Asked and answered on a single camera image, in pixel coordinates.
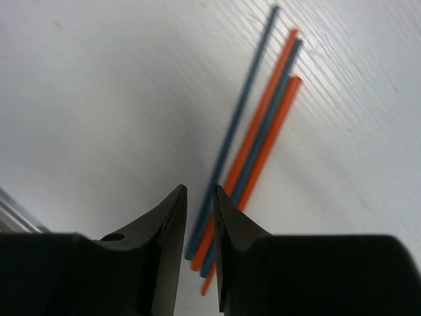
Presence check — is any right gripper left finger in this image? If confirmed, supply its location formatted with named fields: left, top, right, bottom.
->
left=1, top=185, right=187, bottom=315

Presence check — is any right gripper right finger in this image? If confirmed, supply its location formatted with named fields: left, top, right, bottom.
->
left=213, top=186, right=420, bottom=315

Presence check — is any aluminium front rail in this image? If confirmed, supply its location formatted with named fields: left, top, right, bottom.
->
left=0, top=189, right=50, bottom=233

